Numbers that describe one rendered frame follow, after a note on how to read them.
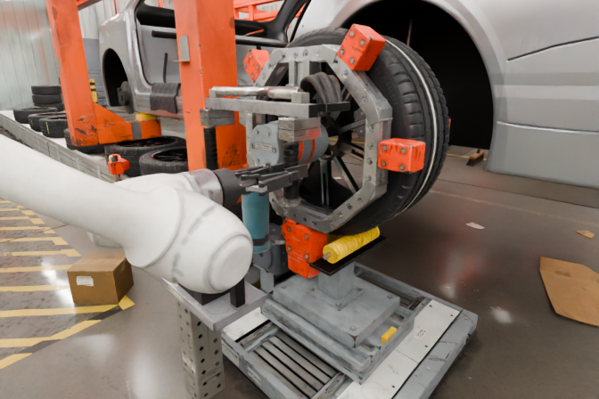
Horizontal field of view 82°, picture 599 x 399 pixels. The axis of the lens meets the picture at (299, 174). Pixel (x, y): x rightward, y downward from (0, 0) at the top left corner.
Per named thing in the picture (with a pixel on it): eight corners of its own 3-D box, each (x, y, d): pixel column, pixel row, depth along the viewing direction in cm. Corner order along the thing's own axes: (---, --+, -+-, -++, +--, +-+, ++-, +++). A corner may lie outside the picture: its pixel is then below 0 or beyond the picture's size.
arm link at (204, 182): (200, 229, 59) (228, 219, 63) (195, 178, 56) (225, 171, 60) (175, 215, 65) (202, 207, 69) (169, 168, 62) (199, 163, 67)
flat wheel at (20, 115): (66, 120, 644) (63, 108, 637) (24, 125, 590) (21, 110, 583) (49, 118, 677) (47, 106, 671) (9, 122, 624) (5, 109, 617)
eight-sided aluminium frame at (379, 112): (383, 244, 97) (398, 40, 83) (371, 253, 93) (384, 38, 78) (261, 199, 134) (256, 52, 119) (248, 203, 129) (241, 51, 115)
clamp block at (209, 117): (235, 124, 103) (234, 106, 102) (209, 127, 97) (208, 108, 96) (225, 123, 107) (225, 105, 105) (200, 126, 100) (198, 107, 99)
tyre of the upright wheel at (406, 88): (321, 224, 149) (479, 205, 101) (282, 242, 133) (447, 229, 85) (280, 80, 150) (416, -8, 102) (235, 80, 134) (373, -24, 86)
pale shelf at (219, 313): (266, 303, 97) (266, 293, 96) (214, 333, 85) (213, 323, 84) (190, 251, 126) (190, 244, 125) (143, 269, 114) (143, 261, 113)
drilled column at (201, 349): (225, 386, 119) (217, 280, 108) (200, 405, 112) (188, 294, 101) (209, 370, 126) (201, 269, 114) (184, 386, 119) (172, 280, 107)
